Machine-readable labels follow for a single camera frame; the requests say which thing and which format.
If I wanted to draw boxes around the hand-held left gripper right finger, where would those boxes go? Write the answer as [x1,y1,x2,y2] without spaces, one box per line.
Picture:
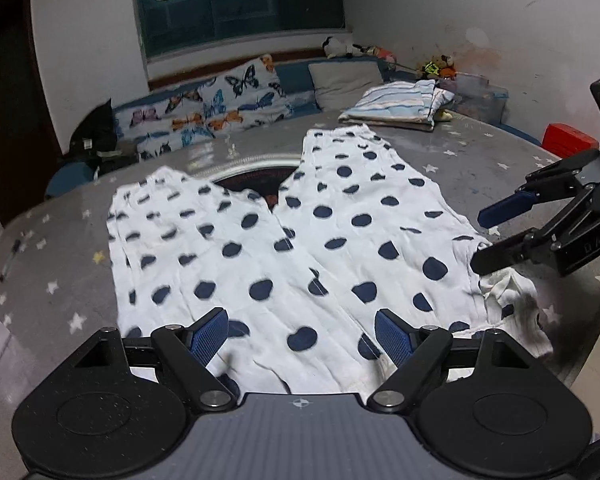
[367,308,531,414]

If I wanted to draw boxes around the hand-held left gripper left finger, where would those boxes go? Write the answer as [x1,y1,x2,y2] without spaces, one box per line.
[71,306,234,412]

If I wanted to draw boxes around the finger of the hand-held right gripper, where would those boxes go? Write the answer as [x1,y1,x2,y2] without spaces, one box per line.
[477,148,600,229]
[469,184,599,277]

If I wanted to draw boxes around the white navy polka dot pants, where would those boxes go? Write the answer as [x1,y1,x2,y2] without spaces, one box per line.
[106,124,554,395]

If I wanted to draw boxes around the red box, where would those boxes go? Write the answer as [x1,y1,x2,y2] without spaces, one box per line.
[542,122,600,159]

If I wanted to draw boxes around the clear plastic storage box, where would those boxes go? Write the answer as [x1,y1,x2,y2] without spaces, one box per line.
[449,72,509,124]

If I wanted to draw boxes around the folded striped garment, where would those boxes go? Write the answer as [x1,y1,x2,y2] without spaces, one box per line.
[337,79,456,134]

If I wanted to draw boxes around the yellow green toy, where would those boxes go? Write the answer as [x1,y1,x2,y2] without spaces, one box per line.
[415,54,456,81]

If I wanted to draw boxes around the round black induction cooktop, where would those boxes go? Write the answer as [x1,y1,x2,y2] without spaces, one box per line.
[212,162,301,209]

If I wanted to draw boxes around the pink stuffed toy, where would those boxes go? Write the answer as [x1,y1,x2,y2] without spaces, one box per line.
[365,45,399,67]

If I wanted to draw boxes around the grey pillow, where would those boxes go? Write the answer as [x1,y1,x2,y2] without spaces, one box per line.
[307,60,386,112]

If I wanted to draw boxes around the black pen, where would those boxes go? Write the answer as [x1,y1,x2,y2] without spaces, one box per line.
[0,240,24,283]

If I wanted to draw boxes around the butterfly print cushion cover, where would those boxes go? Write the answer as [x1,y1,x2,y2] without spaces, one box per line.
[112,53,294,161]

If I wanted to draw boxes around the black and white stuffed toy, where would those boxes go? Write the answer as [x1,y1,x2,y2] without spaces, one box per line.
[322,36,367,60]

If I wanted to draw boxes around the black bag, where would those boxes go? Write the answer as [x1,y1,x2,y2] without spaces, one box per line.
[67,97,142,171]

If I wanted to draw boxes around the blue sofa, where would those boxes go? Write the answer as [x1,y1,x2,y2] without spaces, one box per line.
[45,55,546,201]

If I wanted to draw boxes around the dark wooden door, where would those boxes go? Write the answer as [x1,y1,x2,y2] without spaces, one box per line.
[0,0,64,235]

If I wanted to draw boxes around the green framed window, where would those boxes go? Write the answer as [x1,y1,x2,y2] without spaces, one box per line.
[130,0,346,64]

